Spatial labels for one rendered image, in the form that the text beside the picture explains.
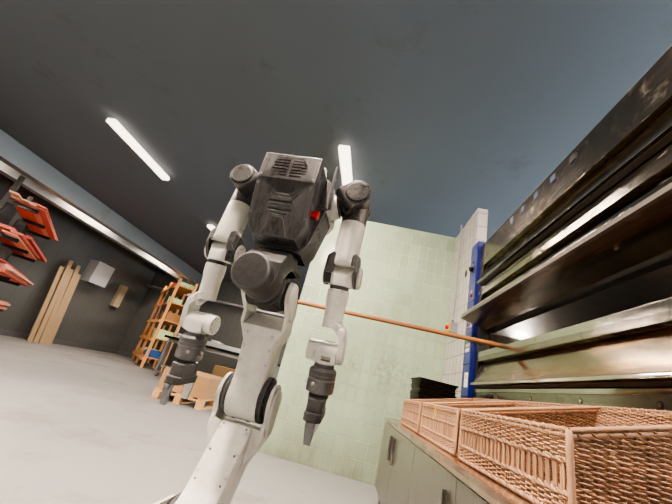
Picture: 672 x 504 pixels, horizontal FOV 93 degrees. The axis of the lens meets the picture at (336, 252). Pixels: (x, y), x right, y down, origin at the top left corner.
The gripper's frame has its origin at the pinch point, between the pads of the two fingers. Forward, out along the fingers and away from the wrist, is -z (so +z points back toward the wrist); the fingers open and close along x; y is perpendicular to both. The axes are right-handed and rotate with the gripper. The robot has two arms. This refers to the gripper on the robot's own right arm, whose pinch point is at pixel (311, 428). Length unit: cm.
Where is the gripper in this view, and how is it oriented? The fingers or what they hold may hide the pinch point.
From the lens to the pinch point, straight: 112.7
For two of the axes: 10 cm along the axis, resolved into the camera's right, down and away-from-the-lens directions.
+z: 1.9, -9.6, 1.9
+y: -9.7, -1.7, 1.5
